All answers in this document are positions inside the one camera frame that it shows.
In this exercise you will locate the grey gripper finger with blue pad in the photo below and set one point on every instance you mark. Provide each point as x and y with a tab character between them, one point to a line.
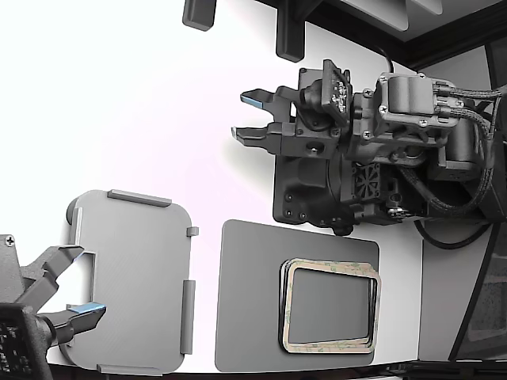
43	277
79	318

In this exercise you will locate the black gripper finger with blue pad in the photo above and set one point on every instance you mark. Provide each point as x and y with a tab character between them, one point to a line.
283	99
277	136

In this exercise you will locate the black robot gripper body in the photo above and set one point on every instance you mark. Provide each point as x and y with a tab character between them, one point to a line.
317	138

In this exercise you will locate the black six-joint robot arm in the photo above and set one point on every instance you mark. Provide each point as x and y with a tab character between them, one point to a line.
301	186

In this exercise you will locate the dark grey flat mat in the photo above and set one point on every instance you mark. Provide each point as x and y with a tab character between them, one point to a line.
249	297

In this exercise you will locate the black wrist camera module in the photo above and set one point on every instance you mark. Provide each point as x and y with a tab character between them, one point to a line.
336	89

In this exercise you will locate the large black wall bracket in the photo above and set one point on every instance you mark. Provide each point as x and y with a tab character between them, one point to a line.
290	35

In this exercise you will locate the grey plastic frame holder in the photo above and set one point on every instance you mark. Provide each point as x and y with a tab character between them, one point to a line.
134	269

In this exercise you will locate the black enclosure frame beam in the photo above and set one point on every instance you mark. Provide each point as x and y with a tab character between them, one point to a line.
356	27

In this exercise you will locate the small black wall bracket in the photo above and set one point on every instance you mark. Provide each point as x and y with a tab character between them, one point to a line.
198	14

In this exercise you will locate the black diagonal enclosure strut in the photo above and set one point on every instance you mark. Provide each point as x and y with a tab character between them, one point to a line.
472	297

